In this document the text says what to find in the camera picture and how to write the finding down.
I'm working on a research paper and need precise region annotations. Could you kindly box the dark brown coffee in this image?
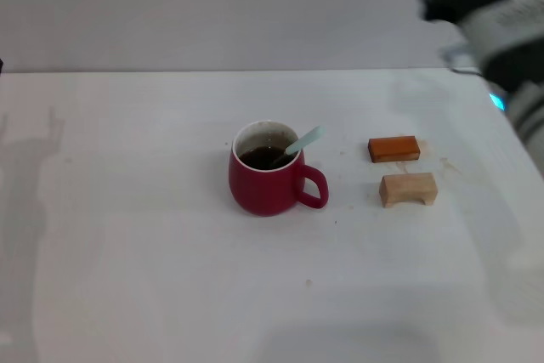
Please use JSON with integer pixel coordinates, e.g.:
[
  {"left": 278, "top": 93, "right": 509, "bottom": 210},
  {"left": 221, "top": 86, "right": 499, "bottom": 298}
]
[{"left": 238, "top": 146, "right": 295, "bottom": 171}]

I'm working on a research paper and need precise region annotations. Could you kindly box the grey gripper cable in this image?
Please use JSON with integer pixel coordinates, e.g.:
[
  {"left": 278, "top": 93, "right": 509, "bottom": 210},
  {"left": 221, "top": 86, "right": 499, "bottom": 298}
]
[{"left": 439, "top": 44, "right": 485, "bottom": 76}]

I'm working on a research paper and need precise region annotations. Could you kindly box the red ceramic mug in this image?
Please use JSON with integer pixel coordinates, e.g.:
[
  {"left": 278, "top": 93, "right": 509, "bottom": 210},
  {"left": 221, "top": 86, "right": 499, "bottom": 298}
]
[{"left": 228, "top": 120, "right": 330, "bottom": 217}]

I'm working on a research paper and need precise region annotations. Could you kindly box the light wooden block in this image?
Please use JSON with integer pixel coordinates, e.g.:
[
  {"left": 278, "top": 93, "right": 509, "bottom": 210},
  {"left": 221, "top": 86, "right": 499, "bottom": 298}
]
[{"left": 378, "top": 172, "right": 439, "bottom": 209}]

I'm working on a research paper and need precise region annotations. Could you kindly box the dark orange wooden block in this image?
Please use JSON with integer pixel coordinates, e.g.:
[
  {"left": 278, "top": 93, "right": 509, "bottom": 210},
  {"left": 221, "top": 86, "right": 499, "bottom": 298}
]
[{"left": 367, "top": 135, "right": 422, "bottom": 164}]

